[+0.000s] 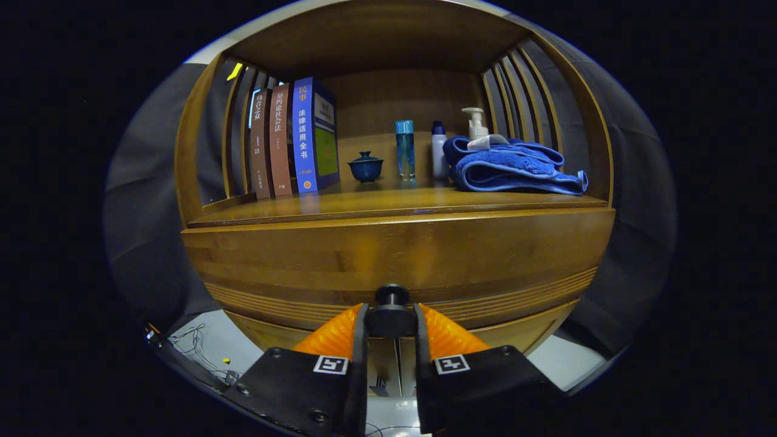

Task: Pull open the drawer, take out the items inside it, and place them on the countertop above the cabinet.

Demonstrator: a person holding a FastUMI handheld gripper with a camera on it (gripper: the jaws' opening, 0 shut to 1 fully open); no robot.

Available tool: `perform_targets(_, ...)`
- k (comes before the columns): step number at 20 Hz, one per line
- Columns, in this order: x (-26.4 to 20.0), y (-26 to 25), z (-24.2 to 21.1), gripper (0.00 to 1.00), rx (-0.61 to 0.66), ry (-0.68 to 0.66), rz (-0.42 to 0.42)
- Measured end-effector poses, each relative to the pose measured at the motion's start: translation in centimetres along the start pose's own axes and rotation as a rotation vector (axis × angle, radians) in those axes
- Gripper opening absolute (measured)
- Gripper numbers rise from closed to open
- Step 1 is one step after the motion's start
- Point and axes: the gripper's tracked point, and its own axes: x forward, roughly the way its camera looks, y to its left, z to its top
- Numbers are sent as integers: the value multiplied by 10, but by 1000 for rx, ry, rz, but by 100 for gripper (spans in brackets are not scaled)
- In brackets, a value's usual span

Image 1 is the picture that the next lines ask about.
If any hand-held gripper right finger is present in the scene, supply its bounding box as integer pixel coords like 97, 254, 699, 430
414, 302, 568, 435

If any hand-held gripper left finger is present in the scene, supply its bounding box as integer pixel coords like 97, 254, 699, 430
222, 302, 370, 437

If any wooden drawer with black knob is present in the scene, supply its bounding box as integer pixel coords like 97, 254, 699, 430
181, 208, 616, 339

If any wooden countertop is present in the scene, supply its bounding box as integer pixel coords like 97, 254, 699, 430
187, 179, 609, 229

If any wooden cabinet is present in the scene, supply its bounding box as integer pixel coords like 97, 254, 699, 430
174, 0, 616, 398

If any folded blue towel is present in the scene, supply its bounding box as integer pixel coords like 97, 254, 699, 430
443, 135, 589, 196

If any blue lidded teacup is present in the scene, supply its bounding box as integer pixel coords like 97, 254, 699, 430
347, 151, 384, 184

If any white bottle with blue cap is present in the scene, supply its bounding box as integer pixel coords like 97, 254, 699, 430
431, 120, 450, 180

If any tall blue bottle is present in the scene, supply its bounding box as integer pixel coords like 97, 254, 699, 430
395, 119, 416, 180

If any reddish brown book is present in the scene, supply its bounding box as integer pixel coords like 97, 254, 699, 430
269, 83, 298, 197

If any dark brown book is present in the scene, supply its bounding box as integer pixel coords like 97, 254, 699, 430
249, 89, 273, 200

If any thick blue book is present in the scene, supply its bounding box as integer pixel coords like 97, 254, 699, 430
292, 76, 341, 194

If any white pump bottle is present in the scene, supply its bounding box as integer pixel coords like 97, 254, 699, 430
461, 107, 490, 141

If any thin cable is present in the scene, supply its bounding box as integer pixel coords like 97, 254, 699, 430
167, 324, 240, 383

